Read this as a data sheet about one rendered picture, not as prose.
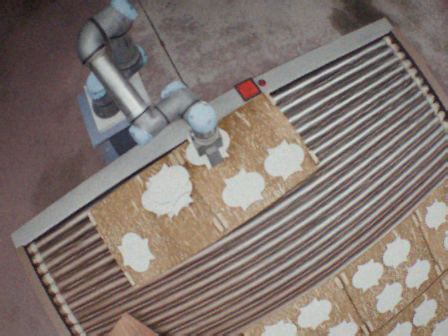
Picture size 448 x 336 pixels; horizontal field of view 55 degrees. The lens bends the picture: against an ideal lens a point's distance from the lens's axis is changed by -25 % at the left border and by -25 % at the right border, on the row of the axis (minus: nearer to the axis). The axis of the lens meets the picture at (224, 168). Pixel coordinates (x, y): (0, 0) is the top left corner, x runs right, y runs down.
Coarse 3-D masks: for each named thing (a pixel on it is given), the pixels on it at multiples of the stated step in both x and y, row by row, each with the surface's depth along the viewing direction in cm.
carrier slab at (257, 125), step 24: (240, 120) 200; (264, 120) 200; (240, 144) 198; (264, 144) 198; (288, 144) 198; (192, 168) 196; (216, 168) 196; (240, 168) 196; (264, 168) 195; (312, 168) 195; (216, 192) 194; (264, 192) 193; (216, 216) 192; (240, 216) 191
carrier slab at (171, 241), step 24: (120, 192) 194; (144, 192) 194; (192, 192) 194; (96, 216) 192; (120, 216) 192; (144, 216) 192; (168, 216) 192; (192, 216) 192; (120, 240) 190; (168, 240) 190; (192, 240) 190; (216, 240) 190; (120, 264) 187; (168, 264) 187
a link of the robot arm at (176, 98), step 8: (168, 88) 160; (176, 88) 160; (184, 88) 161; (168, 96) 160; (176, 96) 159; (184, 96) 159; (192, 96) 160; (160, 104) 159; (168, 104) 158; (176, 104) 159; (184, 104) 159; (192, 104) 158; (168, 112) 158; (176, 112) 160; (184, 112) 159
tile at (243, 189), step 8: (240, 176) 194; (248, 176) 194; (256, 176) 194; (232, 184) 193; (240, 184) 193; (248, 184) 193; (256, 184) 193; (224, 192) 193; (232, 192) 192; (240, 192) 192; (248, 192) 192; (256, 192) 192; (224, 200) 192; (232, 200) 192; (240, 200) 192; (248, 200) 192; (256, 200) 192
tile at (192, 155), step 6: (222, 132) 186; (228, 138) 185; (192, 144) 185; (228, 144) 185; (192, 150) 185; (222, 150) 184; (192, 156) 184; (198, 156) 184; (204, 156) 184; (222, 156) 184; (228, 156) 184; (192, 162) 184; (198, 162) 184; (204, 162) 184
